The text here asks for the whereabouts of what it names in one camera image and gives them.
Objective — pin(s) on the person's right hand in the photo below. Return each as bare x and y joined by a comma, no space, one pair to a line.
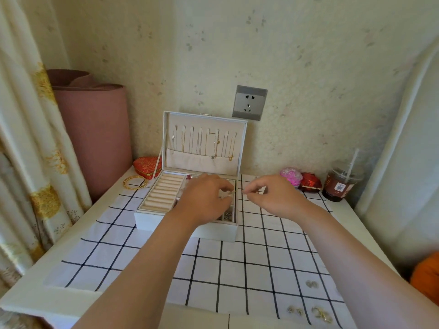
281,198

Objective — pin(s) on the person's left hand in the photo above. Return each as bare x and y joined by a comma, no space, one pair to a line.
202,202

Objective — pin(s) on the pile of mixed earrings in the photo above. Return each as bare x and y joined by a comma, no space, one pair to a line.
228,215

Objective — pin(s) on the white wooden jewelry box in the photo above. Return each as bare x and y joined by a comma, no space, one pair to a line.
202,164

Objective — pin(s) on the gold hoop earring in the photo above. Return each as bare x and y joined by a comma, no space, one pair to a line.
317,311
326,317

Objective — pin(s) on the person's left forearm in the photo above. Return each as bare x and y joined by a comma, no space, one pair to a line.
137,277

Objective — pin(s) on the person's right forearm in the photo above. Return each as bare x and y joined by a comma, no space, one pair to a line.
370,274

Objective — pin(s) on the pink round trinket box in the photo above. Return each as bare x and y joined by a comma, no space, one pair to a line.
291,177

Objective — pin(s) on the red faceted gift box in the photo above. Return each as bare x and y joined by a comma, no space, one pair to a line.
311,182

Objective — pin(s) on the red heart-shaped box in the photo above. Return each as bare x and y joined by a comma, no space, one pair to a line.
146,166

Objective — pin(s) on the clear plastic drink cup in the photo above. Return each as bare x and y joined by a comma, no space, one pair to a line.
339,185

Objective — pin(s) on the white drinking straw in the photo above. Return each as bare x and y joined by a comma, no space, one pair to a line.
351,164

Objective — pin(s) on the white black-grid table cloth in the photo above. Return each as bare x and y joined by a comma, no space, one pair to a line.
240,270

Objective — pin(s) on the thin gold bangle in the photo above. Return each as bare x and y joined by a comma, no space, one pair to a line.
125,184

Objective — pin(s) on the pink rolled mat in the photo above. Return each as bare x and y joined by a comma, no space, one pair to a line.
96,133

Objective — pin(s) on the white padded headboard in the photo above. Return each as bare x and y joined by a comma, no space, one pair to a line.
404,157

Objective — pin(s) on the orange plush cushion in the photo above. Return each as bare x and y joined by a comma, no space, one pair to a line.
427,277

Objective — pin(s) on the cream gold floral curtain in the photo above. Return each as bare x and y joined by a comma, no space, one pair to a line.
27,150

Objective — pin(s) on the grey wall socket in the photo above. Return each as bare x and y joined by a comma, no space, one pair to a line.
249,102

